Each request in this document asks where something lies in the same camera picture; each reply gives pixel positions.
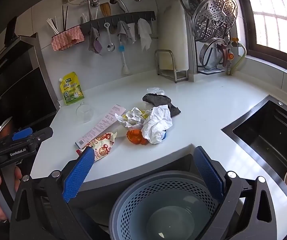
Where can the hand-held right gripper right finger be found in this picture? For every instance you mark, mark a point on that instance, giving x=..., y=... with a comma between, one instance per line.
x=208, y=172

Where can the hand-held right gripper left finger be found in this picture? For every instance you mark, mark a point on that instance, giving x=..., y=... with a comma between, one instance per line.
x=79, y=175

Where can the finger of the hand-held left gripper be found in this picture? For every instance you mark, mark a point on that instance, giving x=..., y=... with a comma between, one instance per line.
x=43, y=133
x=22, y=133

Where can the red print snack wrapper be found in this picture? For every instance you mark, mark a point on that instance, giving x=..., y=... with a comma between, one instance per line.
x=103, y=142

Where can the long pink receipt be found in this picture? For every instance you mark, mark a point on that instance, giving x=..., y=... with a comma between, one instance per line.
x=103, y=122

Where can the grey perforated waste basket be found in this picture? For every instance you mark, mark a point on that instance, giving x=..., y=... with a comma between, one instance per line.
x=138, y=205

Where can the white paper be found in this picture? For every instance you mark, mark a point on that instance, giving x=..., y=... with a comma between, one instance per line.
x=158, y=125

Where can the copper pot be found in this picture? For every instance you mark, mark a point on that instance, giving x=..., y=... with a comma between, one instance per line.
x=7, y=127

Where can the black range hood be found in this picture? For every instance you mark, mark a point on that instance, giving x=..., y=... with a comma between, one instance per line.
x=21, y=92

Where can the clear glass cup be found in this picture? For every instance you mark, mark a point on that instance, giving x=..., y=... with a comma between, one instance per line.
x=84, y=112

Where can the yellow green spout pouch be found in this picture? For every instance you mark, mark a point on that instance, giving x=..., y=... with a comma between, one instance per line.
x=72, y=90

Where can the black kitchen sink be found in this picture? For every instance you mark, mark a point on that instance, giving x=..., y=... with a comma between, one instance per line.
x=258, y=135

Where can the dark grey cloth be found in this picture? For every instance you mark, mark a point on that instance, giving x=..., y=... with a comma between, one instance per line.
x=158, y=99

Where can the pink wavy cloth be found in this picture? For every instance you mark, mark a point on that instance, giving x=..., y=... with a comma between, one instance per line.
x=67, y=38

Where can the clear plastic wrap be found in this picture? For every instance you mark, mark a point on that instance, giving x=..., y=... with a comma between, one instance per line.
x=154, y=90

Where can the metal cutting board stand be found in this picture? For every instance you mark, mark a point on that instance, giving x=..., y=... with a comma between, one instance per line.
x=176, y=76

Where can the grey purple rag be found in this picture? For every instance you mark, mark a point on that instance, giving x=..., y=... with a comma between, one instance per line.
x=94, y=42

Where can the black phone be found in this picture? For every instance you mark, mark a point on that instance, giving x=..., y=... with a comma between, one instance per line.
x=10, y=30

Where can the blue white bottle brush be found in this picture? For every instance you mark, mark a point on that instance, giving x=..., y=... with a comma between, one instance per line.
x=126, y=68

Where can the white straws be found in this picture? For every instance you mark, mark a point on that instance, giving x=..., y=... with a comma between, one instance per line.
x=53, y=26

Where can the metal ladle spoon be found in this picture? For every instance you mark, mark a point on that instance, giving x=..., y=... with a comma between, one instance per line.
x=110, y=46

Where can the glass pot lid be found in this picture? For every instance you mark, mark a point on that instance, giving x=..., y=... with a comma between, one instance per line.
x=211, y=57

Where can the dark chopsticks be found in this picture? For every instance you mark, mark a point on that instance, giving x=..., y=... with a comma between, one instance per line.
x=65, y=17

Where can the white rag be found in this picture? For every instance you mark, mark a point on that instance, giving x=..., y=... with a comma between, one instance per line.
x=144, y=33

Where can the white cutting board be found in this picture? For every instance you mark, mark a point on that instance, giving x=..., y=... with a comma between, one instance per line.
x=173, y=30

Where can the perforated metal steamer plate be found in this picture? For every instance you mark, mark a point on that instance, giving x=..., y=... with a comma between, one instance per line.
x=213, y=17

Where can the window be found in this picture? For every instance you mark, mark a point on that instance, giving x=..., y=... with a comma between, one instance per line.
x=271, y=17

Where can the metal wall faucet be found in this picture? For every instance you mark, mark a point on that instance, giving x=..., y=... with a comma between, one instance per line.
x=90, y=2

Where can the grey wall hook rack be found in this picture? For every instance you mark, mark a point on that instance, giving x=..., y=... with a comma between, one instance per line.
x=133, y=17

